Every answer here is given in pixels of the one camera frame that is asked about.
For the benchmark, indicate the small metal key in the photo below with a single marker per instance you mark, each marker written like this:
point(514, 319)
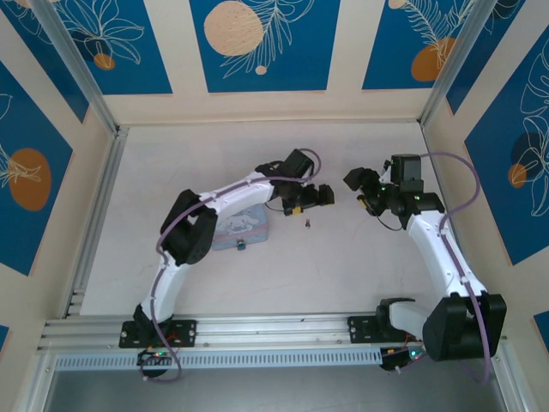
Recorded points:
point(307, 223)

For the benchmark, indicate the small teal padlock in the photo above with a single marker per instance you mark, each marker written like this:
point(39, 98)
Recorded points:
point(241, 245)

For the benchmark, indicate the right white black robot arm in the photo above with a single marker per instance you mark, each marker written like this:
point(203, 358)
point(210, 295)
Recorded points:
point(433, 244)

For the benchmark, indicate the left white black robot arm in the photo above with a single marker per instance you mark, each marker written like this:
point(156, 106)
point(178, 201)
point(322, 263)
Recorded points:
point(240, 189)

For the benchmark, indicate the pastel cartoon tin box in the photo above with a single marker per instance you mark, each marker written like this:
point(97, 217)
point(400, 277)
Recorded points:
point(251, 222)

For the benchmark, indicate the control circuit board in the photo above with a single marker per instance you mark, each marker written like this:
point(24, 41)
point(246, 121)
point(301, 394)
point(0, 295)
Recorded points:
point(153, 357)
point(405, 357)

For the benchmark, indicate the blue floral wall panel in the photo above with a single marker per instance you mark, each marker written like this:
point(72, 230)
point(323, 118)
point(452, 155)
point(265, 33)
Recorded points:
point(25, 171)
point(128, 51)
point(266, 47)
point(412, 47)
point(510, 163)

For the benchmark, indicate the long aluminium base rail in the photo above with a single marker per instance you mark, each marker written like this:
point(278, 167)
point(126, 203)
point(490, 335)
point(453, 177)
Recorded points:
point(274, 331)

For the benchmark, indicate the aluminium frame post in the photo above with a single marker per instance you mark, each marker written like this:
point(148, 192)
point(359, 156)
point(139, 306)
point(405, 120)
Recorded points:
point(73, 60)
point(454, 56)

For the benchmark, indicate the aluminium side floor rail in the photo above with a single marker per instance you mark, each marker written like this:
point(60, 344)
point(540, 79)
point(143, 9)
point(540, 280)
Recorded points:
point(100, 214)

